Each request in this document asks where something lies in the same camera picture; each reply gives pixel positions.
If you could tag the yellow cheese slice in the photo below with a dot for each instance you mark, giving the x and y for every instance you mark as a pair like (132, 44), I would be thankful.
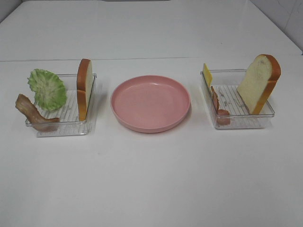
(207, 75)

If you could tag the bacon strip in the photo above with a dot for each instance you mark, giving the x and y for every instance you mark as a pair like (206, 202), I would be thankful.
(222, 114)
(24, 105)

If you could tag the bread slice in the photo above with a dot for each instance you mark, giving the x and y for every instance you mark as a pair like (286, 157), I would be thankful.
(259, 81)
(84, 86)

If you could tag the green lettuce leaf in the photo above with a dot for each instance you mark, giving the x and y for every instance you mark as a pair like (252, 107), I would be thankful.
(49, 89)

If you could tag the pink round plate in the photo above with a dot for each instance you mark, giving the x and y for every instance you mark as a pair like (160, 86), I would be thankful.
(150, 103)

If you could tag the clear right plastic tray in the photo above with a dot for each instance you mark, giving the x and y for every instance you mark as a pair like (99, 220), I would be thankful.
(225, 83)

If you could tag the clear plastic tray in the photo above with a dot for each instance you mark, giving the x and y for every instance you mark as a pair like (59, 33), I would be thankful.
(225, 83)
(68, 114)

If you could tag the clear left plastic tray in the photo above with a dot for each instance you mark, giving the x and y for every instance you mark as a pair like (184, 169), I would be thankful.
(68, 114)

